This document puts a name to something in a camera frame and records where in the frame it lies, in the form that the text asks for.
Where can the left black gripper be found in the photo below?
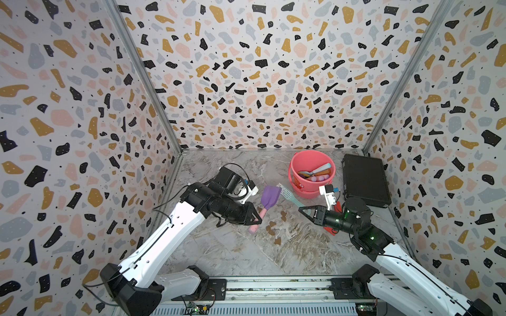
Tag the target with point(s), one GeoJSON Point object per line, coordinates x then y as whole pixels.
{"type": "Point", "coordinates": [247, 215]}

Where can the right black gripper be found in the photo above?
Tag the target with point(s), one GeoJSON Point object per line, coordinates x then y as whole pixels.
{"type": "Point", "coordinates": [319, 219]}

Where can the purple trowel pink handle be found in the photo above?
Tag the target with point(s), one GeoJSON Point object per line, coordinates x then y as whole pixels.
{"type": "Point", "coordinates": [270, 197]}
{"type": "Point", "coordinates": [318, 178]}

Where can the purple trowel pink handle front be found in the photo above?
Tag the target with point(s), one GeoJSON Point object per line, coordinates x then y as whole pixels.
{"type": "Point", "coordinates": [270, 197]}

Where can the yellow trowel wooden handle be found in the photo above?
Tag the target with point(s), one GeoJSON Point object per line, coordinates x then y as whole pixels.
{"type": "Point", "coordinates": [307, 174]}

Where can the light blue trowel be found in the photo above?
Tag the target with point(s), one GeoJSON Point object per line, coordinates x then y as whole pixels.
{"type": "Point", "coordinates": [322, 168]}

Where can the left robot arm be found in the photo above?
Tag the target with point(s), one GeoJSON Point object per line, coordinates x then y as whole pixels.
{"type": "Point", "coordinates": [137, 287]}

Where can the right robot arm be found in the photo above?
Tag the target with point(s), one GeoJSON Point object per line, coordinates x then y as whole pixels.
{"type": "Point", "coordinates": [421, 294]}

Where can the red block near bucket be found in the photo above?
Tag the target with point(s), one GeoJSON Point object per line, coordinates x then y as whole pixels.
{"type": "Point", "coordinates": [337, 207]}

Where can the pink plastic bucket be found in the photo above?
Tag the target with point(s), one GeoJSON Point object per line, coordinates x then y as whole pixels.
{"type": "Point", "coordinates": [308, 171]}

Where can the red block front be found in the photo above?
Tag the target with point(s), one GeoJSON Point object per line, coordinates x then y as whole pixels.
{"type": "Point", "coordinates": [333, 232]}

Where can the black case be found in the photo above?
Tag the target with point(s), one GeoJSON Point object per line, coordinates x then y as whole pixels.
{"type": "Point", "coordinates": [365, 178]}

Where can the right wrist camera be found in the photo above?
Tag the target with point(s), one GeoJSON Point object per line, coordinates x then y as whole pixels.
{"type": "Point", "coordinates": [331, 195]}

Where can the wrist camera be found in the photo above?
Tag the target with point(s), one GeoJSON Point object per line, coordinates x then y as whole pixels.
{"type": "Point", "coordinates": [247, 191]}
{"type": "Point", "coordinates": [331, 195]}

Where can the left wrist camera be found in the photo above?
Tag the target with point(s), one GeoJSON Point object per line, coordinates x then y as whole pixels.
{"type": "Point", "coordinates": [247, 191]}

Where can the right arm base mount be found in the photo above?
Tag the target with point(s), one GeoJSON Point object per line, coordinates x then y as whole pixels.
{"type": "Point", "coordinates": [348, 288]}

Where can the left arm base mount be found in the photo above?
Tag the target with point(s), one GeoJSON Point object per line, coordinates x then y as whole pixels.
{"type": "Point", "coordinates": [207, 290]}

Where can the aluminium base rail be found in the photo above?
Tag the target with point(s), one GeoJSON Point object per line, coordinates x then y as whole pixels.
{"type": "Point", "coordinates": [276, 295]}

